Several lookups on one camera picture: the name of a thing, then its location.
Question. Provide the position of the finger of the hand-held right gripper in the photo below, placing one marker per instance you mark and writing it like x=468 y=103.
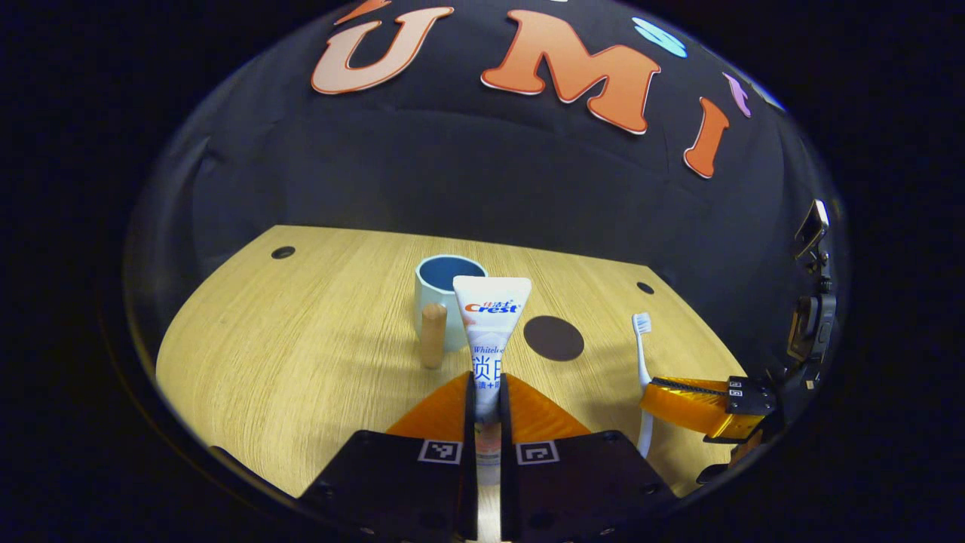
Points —
x=745 y=446
x=693 y=403

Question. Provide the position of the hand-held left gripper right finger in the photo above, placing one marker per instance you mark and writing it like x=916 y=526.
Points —
x=507 y=422

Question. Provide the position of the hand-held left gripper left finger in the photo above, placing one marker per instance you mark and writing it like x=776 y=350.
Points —
x=470 y=422

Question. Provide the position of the white toothbrush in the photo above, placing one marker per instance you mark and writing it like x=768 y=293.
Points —
x=641 y=354

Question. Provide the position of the white toothpaste tube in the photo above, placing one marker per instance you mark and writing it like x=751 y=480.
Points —
x=490 y=339

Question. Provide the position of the dark brown round coaster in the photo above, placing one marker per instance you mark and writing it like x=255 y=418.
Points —
x=554 y=338

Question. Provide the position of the black backdrop cloth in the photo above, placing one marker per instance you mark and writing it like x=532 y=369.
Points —
x=467 y=173

